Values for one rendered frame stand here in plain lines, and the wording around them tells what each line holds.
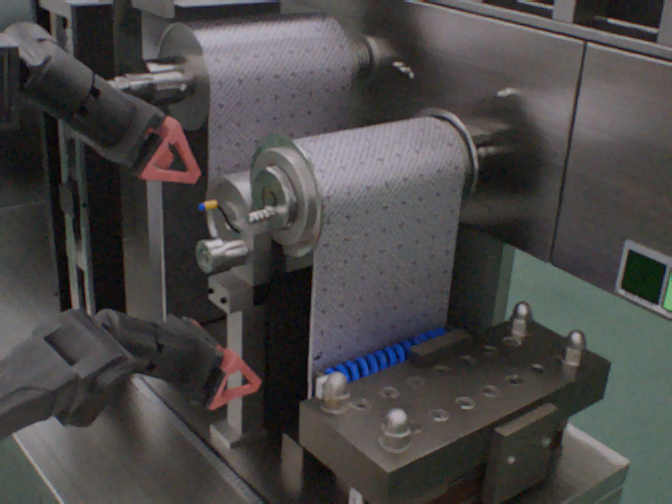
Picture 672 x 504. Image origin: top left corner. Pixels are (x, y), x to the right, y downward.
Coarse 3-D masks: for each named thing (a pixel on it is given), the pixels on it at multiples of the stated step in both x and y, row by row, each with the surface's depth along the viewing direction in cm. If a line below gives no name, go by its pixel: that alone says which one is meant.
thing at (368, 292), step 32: (416, 224) 112; (448, 224) 116; (320, 256) 103; (352, 256) 106; (384, 256) 110; (416, 256) 114; (448, 256) 118; (320, 288) 105; (352, 288) 108; (384, 288) 112; (416, 288) 116; (448, 288) 121; (320, 320) 107; (352, 320) 111; (384, 320) 114; (416, 320) 119; (320, 352) 109; (352, 352) 113
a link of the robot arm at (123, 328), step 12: (108, 312) 89; (108, 324) 87; (120, 324) 87; (132, 324) 88; (144, 324) 90; (120, 336) 87; (132, 336) 88; (144, 336) 89; (132, 348) 88; (144, 348) 89; (156, 348) 91; (144, 360) 89; (132, 372) 91
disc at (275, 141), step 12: (264, 144) 105; (276, 144) 103; (288, 144) 101; (300, 156) 100; (252, 168) 108; (312, 168) 99; (312, 180) 99; (312, 192) 99; (312, 204) 100; (312, 216) 101; (312, 228) 101; (312, 240) 102; (288, 252) 106; (300, 252) 104
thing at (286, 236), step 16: (448, 128) 115; (256, 160) 106; (272, 160) 103; (288, 160) 100; (464, 160) 114; (304, 176) 100; (464, 176) 115; (304, 192) 99; (304, 208) 100; (304, 224) 101; (288, 240) 104
